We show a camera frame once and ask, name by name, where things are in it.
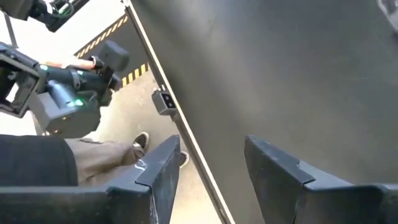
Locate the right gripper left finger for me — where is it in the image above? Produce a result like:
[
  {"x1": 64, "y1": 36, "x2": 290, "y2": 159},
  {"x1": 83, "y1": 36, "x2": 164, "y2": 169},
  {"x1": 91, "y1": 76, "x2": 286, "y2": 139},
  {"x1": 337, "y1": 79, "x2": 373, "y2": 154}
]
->
[{"x1": 0, "y1": 134, "x2": 182, "y2": 224}]

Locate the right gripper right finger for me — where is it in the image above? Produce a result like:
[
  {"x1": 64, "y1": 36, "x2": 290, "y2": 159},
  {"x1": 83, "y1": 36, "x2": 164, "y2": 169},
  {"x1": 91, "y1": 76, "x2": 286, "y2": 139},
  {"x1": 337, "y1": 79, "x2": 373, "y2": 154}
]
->
[{"x1": 244, "y1": 134, "x2": 398, "y2": 224}]

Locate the person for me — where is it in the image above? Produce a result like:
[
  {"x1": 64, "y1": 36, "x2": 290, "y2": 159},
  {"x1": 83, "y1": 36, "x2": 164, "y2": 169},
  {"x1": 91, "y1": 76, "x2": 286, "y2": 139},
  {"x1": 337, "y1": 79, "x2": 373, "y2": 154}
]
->
[{"x1": 0, "y1": 132, "x2": 191, "y2": 188}]

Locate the person's hand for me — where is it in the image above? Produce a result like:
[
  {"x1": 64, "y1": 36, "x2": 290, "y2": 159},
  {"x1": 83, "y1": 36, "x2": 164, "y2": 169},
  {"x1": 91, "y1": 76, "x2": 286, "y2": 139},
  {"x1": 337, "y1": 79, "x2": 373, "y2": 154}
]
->
[{"x1": 45, "y1": 57, "x2": 96, "y2": 71}]

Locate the grey table-level camera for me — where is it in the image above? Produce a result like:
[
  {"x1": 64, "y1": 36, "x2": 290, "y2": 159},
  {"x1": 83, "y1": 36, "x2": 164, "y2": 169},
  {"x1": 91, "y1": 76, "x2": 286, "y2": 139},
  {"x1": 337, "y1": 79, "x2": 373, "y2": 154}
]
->
[{"x1": 151, "y1": 88, "x2": 178, "y2": 116}]

